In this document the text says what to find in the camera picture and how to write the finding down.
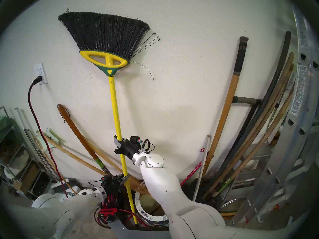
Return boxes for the red black power cord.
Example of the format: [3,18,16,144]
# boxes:
[28,76,69,198]

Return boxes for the grey wire shelf rack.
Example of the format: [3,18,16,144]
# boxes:
[0,106,54,201]

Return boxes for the brown cardboard box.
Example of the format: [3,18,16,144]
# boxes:
[12,161,39,194]

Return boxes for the tan wooden pole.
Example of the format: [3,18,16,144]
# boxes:
[204,52,295,195]
[207,64,294,196]

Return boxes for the brown stick with green band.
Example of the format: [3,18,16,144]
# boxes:
[57,104,112,176]

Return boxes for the black tool with grey crossgrip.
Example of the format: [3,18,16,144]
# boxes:
[217,96,262,172]

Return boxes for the dark grey long handle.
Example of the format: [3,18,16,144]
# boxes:
[212,31,292,189]

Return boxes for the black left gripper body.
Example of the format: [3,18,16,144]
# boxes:
[100,175,122,195]

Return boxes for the thin red rod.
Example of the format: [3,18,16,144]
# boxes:
[180,148,205,186]

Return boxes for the long light wooden stick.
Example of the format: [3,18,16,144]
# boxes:
[37,131,150,195]

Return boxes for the wooden pole with green end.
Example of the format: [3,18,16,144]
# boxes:
[211,83,296,198]

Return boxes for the wooden handle with black grip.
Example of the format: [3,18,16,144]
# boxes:
[201,36,249,178]

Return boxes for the floral ceramic pot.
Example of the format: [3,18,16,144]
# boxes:
[135,185,171,226]

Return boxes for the white plastic bag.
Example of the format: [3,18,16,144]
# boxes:
[4,148,25,178]

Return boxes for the white plastic pipe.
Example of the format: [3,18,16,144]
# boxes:
[14,107,28,132]

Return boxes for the white flat stick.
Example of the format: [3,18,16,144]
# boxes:
[192,135,212,201]

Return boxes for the white wall outlet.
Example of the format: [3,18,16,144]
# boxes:
[33,63,48,85]

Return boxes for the pale green labelled tag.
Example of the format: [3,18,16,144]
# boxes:
[36,128,61,150]

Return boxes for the aluminium extension ladder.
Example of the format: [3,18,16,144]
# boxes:
[227,4,319,226]

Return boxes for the yellow broom with black bristles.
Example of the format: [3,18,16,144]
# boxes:
[58,7,161,225]

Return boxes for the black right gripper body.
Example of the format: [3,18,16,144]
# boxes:
[115,140,140,160]

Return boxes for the bundle of metal strips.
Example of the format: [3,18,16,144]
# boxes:
[24,128,59,183]

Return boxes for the green mesh bundle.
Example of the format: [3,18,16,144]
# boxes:
[0,115,15,139]

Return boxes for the red black cord reel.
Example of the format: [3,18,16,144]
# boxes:
[94,195,150,229]

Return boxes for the black storage bin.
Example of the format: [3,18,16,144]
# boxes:
[31,170,51,198]

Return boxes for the thin wooden stick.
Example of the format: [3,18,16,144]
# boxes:
[35,138,78,195]

